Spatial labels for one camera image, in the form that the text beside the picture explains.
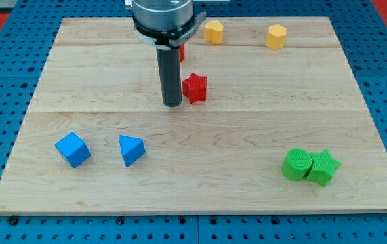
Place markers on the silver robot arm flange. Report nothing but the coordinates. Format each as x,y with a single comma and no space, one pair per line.
165,24

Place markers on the red star block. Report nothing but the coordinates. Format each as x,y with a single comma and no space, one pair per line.
195,88

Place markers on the blue triangle block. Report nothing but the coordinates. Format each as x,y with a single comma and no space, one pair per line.
132,149

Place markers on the green star block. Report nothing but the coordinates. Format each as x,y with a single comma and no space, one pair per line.
324,166

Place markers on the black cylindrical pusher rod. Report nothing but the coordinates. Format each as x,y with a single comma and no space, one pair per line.
169,74

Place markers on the red block behind rod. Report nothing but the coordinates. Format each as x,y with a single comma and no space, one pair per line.
181,53

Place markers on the wooden board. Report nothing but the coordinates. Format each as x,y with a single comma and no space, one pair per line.
222,156

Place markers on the yellow heart block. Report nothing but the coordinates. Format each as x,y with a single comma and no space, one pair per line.
214,32

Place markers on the green cylinder block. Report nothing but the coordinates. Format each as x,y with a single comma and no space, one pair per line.
297,164

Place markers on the yellow hexagon block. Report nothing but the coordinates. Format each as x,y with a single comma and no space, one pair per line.
276,37

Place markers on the blue cube block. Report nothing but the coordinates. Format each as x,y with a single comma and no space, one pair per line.
73,149

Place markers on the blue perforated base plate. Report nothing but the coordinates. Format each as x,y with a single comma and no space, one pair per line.
27,31

